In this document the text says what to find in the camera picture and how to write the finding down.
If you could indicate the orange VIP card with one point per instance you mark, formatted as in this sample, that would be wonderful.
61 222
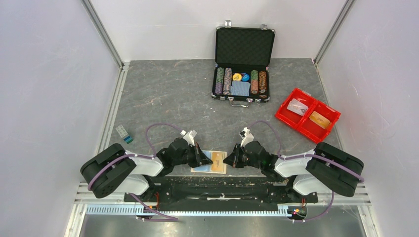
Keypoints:
218 166

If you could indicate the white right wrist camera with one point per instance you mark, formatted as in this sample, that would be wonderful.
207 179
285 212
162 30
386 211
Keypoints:
246 137

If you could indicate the yellow card in bin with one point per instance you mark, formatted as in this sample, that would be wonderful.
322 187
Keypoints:
319 120

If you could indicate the orange brown chip row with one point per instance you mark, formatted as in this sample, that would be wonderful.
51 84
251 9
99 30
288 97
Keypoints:
262 79

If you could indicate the pink white chip row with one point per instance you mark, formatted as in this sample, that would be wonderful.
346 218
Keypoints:
227 81

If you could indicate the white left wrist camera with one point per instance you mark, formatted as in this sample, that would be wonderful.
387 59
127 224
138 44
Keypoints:
189 136

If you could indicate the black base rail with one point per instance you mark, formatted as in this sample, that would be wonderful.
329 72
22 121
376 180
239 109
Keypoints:
195 193

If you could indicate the black poker chip case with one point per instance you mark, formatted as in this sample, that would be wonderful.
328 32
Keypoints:
243 50

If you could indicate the white card in bin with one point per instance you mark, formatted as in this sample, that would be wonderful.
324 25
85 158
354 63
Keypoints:
297 107

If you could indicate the green orange chip row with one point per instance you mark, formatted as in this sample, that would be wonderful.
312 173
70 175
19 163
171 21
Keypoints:
254 82

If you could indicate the red double plastic bin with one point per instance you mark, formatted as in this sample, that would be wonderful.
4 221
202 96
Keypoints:
303 124

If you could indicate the yellow dealer chip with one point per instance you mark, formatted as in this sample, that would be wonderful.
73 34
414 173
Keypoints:
237 77

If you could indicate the blue playing card deck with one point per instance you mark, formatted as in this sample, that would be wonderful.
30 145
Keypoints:
240 88

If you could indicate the green purple chip row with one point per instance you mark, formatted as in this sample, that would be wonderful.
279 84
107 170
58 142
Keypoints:
219 81

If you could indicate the blue dealer chip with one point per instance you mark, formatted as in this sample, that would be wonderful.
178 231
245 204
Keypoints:
245 77

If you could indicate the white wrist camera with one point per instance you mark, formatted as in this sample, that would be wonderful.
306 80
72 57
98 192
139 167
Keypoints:
189 136
246 137

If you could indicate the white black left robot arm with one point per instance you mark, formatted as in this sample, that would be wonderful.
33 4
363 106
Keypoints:
116 170

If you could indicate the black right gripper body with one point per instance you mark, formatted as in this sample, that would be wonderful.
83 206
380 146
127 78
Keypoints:
242 159

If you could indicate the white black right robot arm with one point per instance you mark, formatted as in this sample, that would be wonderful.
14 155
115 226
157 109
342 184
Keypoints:
323 168

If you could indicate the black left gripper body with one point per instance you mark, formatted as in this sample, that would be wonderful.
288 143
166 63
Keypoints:
192 155

